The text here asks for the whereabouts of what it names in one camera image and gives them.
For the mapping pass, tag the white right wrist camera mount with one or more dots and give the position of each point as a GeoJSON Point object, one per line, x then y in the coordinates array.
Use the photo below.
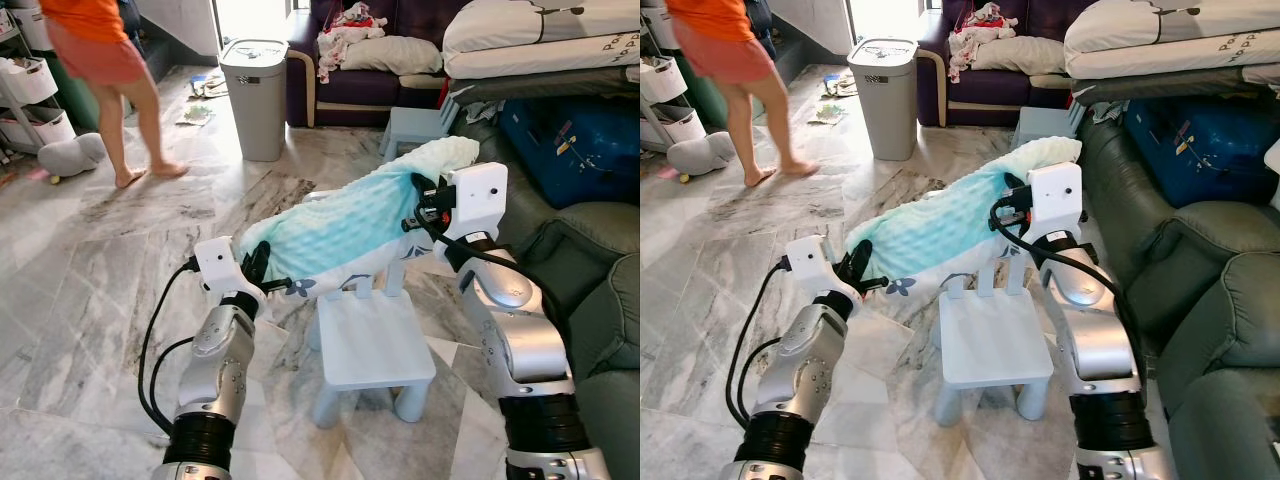
{"type": "Point", "coordinates": [480, 195]}
{"type": "Point", "coordinates": [1058, 195]}

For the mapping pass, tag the teal dotted pillow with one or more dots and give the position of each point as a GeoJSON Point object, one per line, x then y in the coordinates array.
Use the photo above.
{"type": "Point", "coordinates": [340, 225]}
{"type": "Point", "coordinates": [930, 235]}

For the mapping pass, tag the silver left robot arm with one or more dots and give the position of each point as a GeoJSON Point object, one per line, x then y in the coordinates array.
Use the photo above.
{"type": "Point", "coordinates": [215, 370]}
{"type": "Point", "coordinates": [800, 380]}

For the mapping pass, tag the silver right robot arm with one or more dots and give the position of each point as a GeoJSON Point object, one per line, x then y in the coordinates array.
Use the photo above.
{"type": "Point", "coordinates": [1100, 350]}
{"type": "Point", "coordinates": [530, 350]}

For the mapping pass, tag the green laundry basket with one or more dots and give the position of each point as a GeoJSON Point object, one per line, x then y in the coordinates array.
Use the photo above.
{"type": "Point", "coordinates": [712, 100]}
{"type": "Point", "coordinates": [80, 110]}

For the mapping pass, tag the small colourful booklet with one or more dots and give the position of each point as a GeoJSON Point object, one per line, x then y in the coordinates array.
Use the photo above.
{"type": "Point", "coordinates": [208, 85]}
{"type": "Point", "coordinates": [838, 83]}

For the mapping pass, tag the pink white clothes pile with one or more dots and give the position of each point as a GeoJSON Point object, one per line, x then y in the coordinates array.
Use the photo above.
{"type": "Point", "coordinates": [975, 35]}
{"type": "Point", "coordinates": [345, 35]}

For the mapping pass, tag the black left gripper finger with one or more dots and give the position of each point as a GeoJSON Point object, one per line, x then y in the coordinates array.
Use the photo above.
{"type": "Point", "coordinates": [876, 288]}
{"type": "Point", "coordinates": [868, 253]}
{"type": "Point", "coordinates": [259, 253]}
{"type": "Point", "coordinates": [277, 286]}

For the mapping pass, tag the white bed pillow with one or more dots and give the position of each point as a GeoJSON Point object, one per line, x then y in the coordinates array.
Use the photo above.
{"type": "Point", "coordinates": [500, 25]}
{"type": "Point", "coordinates": [1120, 25]}

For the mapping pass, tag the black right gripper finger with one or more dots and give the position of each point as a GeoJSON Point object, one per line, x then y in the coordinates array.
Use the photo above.
{"type": "Point", "coordinates": [426, 185]}
{"type": "Point", "coordinates": [1015, 184]}

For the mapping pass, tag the blue suitcase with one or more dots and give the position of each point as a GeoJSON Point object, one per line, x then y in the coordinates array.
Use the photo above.
{"type": "Point", "coordinates": [580, 150]}
{"type": "Point", "coordinates": [1200, 150]}

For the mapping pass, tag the grey plush toy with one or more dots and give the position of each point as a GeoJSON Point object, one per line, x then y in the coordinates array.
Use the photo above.
{"type": "Point", "coordinates": [700, 152]}
{"type": "Point", "coordinates": [70, 155]}

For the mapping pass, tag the light blue plastic stool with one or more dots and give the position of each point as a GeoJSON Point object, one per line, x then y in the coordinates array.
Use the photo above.
{"type": "Point", "coordinates": [1045, 120]}
{"type": "Point", "coordinates": [415, 120]}

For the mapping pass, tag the white folded mattress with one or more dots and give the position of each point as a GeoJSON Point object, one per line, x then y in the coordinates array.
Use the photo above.
{"type": "Point", "coordinates": [1200, 50]}
{"type": "Point", "coordinates": [590, 48]}

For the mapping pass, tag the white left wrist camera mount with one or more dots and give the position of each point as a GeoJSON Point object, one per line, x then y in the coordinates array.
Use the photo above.
{"type": "Point", "coordinates": [812, 262]}
{"type": "Point", "coordinates": [220, 262]}

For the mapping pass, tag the white storage cart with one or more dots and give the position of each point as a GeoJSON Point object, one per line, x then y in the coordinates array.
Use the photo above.
{"type": "Point", "coordinates": [30, 80]}
{"type": "Point", "coordinates": [665, 80]}

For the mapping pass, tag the person in orange shirt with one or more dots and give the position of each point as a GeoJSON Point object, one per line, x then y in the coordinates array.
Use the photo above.
{"type": "Point", "coordinates": [90, 40]}
{"type": "Point", "coordinates": [720, 40]}

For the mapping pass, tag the blue black bag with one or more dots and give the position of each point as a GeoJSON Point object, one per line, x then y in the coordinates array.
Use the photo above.
{"type": "Point", "coordinates": [760, 20]}
{"type": "Point", "coordinates": [128, 20]}

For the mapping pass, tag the purple sofa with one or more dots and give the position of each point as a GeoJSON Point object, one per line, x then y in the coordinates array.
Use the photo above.
{"type": "Point", "coordinates": [355, 88]}
{"type": "Point", "coordinates": [985, 88]}

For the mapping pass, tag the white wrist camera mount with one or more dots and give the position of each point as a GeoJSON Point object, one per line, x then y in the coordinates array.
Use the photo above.
{"type": "Point", "coordinates": [480, 195]}
{"type": "Point", "coordinates": [812, 262]}
{"type": "Point", "coordinates": [220, 262]}
{"type": "Point", "coordinates": [1058, 195]}

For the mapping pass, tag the white storage box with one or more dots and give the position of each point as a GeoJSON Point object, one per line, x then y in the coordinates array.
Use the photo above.
{"type": "Point", "coordinates": [655, 25]}
{"type": "Point", "coordinates": [28, 25]}

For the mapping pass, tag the beige cushion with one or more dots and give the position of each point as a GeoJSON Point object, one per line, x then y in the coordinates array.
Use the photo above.
{"type": "Point", "coordinates": [1020, 55]}
{"type": "Point", "coordinates": [395, 55]}

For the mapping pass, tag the green printed paper sheet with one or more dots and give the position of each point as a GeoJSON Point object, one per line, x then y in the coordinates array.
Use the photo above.
{"type": "Point", "coordinates": [826, 113]}
{"type": "Point", "coordinates": [195, 115]}

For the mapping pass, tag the grey lidded laundry bin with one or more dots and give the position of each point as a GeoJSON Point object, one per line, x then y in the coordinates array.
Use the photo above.
{"type": "Point", "coordinates": [885, 110]}
{"type": "Point", "coordinates": [255, 110]}

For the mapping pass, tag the light blue child chair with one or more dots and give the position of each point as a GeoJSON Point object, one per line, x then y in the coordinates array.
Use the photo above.
{"type": "Point", "coordinates": [990, 340]}
{"type": "Point", "coordinates": [370, 340]}

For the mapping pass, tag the green leather sofa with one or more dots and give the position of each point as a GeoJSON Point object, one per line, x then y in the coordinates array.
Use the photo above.
{"type": "Point", "coordinates": [600, 300]}
{"type": "Point", "coordinates": [1220, 310]}

